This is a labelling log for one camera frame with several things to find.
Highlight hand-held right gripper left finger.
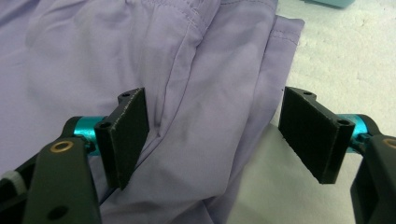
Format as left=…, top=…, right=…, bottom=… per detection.
left=63, top=87, right=150, bottom=191

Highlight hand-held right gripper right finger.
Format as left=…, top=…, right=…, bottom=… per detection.
left=277, top=86, right=379, bottom=185

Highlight purple pants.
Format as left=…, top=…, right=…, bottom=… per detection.
left=0, top=0, right=306, bottom=224

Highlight light blue plastic basket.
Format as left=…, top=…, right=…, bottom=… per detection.
left=299, top=0, right=357, bottom=9

